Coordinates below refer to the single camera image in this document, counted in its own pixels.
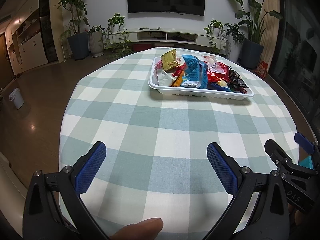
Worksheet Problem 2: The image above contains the blue yellow snack bar packet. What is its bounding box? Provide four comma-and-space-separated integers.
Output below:
211, 79, 232, 91

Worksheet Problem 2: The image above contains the red storage box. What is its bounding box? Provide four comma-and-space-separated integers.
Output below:
132, 44, 153, 53

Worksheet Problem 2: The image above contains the black grey seed packet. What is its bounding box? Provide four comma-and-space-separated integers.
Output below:
228, 67, 248, 88

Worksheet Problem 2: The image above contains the person's left hand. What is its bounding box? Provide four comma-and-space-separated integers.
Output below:
109, 217, 164, 240

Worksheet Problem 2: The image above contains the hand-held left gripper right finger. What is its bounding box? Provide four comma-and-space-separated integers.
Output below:
202, 142, 292, 240

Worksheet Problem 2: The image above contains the trailing pothos plant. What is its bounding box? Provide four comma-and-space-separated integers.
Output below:
103, 13, 134, 58

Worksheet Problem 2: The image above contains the bushy plant white pot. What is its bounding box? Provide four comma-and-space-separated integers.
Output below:
224, 23, 245, 63

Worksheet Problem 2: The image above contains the large leafed plant dark pot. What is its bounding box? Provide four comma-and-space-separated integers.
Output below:
222, 0, 283, 70

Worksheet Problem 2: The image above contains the green white checkered tablecloth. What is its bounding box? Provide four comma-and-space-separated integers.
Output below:
58, 47, 300, 240

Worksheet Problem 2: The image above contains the small orange white packet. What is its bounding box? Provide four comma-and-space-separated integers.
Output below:
202, 54, 218, 68

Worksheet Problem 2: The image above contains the small plant ribbed white pot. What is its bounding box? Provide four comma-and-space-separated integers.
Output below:
89, 25, 105, 57

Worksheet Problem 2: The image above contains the white plastic tray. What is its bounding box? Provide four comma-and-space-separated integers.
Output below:
148, 56, 255, 102

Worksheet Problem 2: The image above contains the white television console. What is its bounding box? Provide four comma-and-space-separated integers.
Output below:
117, 29, 228, 46

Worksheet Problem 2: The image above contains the tall tree plant dark pot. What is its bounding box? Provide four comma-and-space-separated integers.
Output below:
58, 0, 90, 60

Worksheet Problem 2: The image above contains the pothos plant on stand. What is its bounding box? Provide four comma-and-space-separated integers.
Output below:
204, 19, 228, 55

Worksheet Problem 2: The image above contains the beige curtain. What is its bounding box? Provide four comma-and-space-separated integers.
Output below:
260, 0, 282, 65

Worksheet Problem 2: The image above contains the red paper bag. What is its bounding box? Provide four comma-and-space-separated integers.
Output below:
255, 60, 268, 78

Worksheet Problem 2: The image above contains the gold snack packet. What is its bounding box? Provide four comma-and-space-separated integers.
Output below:
160, 50, 178, 72

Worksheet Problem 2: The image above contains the teal plastic stool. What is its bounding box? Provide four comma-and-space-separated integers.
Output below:
299, 155, 314, 169

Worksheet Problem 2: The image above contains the white waste bin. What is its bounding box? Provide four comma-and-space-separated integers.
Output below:
9, 88, 25, 110

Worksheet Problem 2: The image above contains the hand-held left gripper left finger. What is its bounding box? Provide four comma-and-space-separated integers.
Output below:
22, 141, 110, 240

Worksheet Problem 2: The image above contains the large red snack bag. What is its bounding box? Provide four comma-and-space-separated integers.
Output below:
206, 64, 232, 83

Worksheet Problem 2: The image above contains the white snack packet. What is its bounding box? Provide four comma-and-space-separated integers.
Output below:
156, 67, 178, 87

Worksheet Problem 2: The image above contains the glass sliding door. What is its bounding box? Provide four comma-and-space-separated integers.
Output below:
271, 0, 320, 135

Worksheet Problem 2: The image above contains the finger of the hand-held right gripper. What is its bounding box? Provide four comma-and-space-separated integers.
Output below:
294, 132, 320, 160
264, 139, 293, 167

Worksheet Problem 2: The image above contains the orange snack packet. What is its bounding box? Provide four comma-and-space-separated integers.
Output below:
171, 74, 185, 87

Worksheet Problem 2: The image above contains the white wall cabinet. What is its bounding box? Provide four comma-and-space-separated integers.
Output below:
5, 5, 59, 74

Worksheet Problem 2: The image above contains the small red snack packet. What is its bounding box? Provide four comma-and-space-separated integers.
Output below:
174, 62, 187, 79

